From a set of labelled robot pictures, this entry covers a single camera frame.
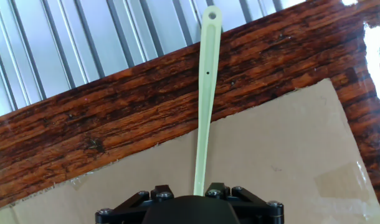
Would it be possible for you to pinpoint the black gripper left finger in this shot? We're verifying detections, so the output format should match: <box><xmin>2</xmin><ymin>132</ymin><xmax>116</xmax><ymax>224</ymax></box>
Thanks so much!
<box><xmin>95</xmin><ymin>185</ymin><xmax>175</xmax><ymax>224</ymax></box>

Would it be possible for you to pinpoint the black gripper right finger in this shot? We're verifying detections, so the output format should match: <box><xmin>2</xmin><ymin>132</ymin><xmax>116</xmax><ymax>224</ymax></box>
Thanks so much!
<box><xmin>205</xmin><ymin>182</ymin><xmax>285</xmax><ymax>224</ymax></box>

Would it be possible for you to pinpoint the pale green plastic flyswatter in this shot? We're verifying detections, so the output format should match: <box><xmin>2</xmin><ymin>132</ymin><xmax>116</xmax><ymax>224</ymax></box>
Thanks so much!
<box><xmin>192</xmin><ymin>5</ymin><xmax>224</xmax><ymax>197</ymax></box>

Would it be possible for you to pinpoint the brown cardboard sheet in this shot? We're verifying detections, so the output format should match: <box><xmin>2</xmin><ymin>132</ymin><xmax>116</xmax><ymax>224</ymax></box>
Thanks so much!
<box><xmin>0</xmin><ymin>77</ymin><xmax>380</xmax><ymax>224</ymax></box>

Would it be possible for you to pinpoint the glossy wood-grain table mat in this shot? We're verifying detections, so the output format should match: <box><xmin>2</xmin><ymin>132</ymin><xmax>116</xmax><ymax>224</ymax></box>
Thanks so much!
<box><xmin>0</xmin><ymin>0</ymin><xmax>380</xmax><ymax>223</ymax></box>

